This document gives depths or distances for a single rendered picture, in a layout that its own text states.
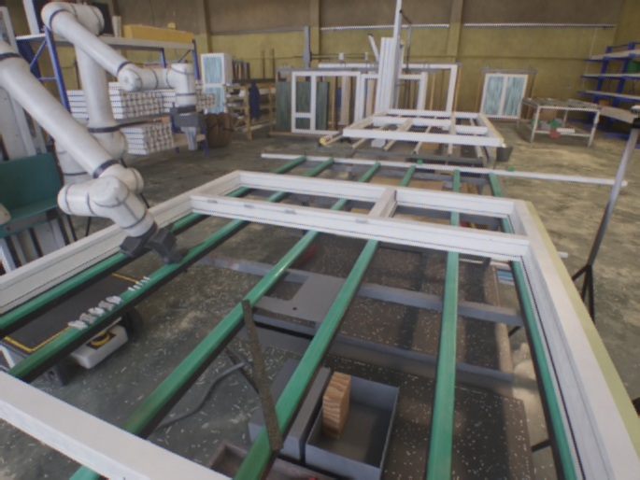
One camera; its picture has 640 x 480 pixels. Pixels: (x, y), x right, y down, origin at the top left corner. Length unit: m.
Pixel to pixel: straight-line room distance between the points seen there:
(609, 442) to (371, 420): 0.55
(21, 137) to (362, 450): 1.98
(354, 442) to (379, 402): 0.13
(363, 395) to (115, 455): 0.64
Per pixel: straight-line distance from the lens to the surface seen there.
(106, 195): 1.00
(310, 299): 1.00
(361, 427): 1.04
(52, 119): 1.31
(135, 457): 0.64
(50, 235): 2.31
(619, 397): 0.82
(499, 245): 1.33
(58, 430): 0.73
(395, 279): 1.62
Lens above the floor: 1.43
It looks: 25 degrees down
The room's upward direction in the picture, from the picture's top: straight up
